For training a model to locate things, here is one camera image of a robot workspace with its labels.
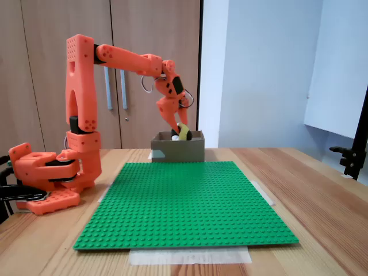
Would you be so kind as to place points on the yellow white black soft ball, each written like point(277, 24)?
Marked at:
point(185, 133)

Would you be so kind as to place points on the brown cardboard box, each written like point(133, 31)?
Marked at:
point(184, 151)

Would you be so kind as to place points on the small white tape piece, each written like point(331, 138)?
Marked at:
point(150, 156)

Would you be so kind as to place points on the brown wooden cabinet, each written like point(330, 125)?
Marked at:
point(158, 28)

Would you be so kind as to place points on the green studded baseplate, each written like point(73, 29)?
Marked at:
point(184, 207)

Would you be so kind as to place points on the short masking tape strip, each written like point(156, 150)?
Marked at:
point(104, 195)
point(264, 194)

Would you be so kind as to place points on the long masking tape strip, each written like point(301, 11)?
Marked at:
point(189, 256)

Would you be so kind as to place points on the white board panel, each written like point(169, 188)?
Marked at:
point(339, 72)

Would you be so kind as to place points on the black table clamp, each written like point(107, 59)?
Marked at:
point(23, 192)

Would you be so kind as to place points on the black camera stand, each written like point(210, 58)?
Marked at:
point(352, 161)

